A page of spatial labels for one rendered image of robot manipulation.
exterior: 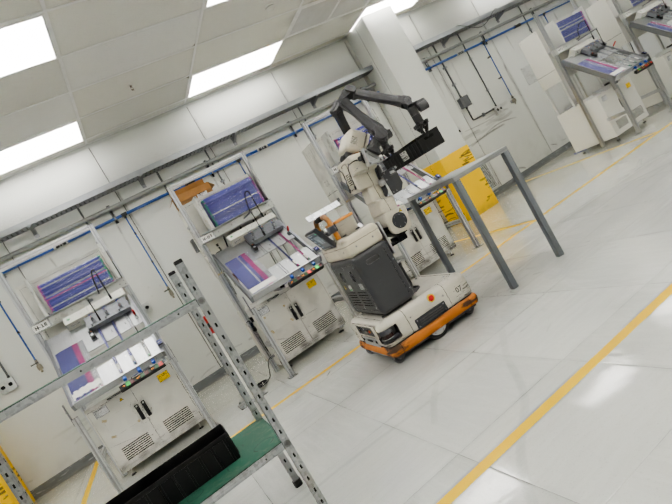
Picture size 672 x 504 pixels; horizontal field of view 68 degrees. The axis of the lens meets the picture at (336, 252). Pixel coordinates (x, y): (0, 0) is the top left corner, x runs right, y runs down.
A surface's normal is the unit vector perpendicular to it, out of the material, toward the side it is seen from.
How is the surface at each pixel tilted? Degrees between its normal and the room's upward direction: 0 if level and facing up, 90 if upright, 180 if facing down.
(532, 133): 90
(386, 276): 90
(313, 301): 90
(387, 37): 90
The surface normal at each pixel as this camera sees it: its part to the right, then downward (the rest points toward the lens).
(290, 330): 0.36, -0.14
